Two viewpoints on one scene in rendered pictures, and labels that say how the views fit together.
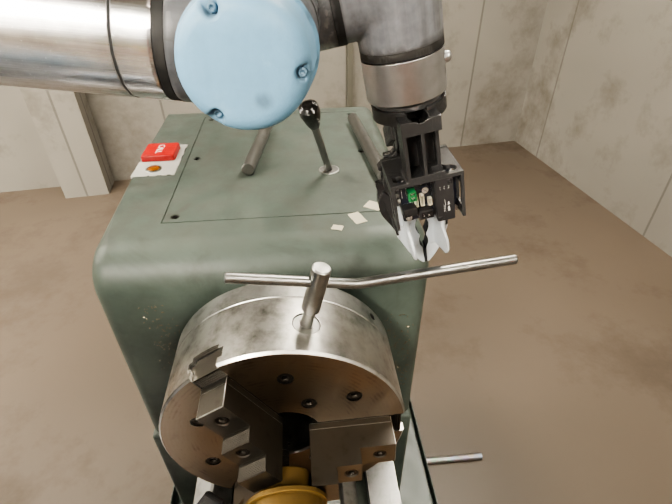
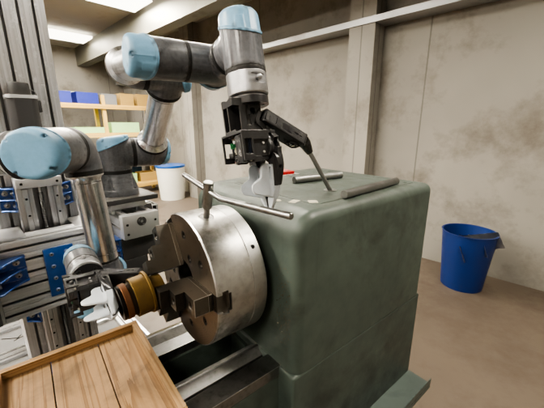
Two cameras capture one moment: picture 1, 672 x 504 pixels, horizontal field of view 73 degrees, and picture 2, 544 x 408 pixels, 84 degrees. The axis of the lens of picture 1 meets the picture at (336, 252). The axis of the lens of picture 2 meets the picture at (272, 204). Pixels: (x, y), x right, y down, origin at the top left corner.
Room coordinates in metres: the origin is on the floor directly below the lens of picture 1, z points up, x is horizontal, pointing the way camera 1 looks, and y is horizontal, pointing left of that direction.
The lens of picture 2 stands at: (0.13, -0.58, 1.43)
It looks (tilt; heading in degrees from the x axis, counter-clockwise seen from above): 15 degrees down; 56
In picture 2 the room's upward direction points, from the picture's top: straight up
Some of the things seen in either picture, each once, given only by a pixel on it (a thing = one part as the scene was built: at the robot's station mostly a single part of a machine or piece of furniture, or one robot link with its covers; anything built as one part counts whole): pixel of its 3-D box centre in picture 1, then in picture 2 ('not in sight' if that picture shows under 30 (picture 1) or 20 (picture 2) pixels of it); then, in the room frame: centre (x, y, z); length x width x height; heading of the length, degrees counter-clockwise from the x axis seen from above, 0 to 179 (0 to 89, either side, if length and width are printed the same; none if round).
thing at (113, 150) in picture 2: not in sight; (116, 152); (0.30, 0.77, 1.33); 0.13 x 0.12 x 0.14; 0
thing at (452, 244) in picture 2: not in sight; (468, 256); (3.03, 0.51, 0.28); 0.49 x 0.45 x 0.57; 104
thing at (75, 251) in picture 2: not in sight; (81, 262); (0.13, 0.32, 1.07); 0.11 x 0.08 x 0.09; 95
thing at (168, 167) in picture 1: (164, 172); not in sight; (0.79, 0.33, 1.23); 0.13 x 0.08 x 0.06; 5
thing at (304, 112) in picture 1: (309, 115); (304, 145); (0.66, 0.04, 1.38); 0.04 x 0.03 x 0.05; 5
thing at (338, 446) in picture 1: (358, 444); (192, 297); (0.31, -0.02, 1.08); 0.12 x 0.11 x 0.05; 95
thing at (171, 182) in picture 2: not in sight; (172, 181); (1.84, 5.50, 0.34); 0.57 x 0.56 x 0.68; 12
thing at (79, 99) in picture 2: not in sight; (104, 146); (0.82, 6.39, 1.03); 2.21 x 0.60 x 2.06; 12
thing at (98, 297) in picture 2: not in sight; (98, 300); (0.15, 0.05, 1.09); 0.09 x 0.06 x 0.03; 95
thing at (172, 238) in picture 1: (276, 245); (312, 240); (0.78, 0.13, 1.06); 0.59 x 0.48 x 0.39; 5
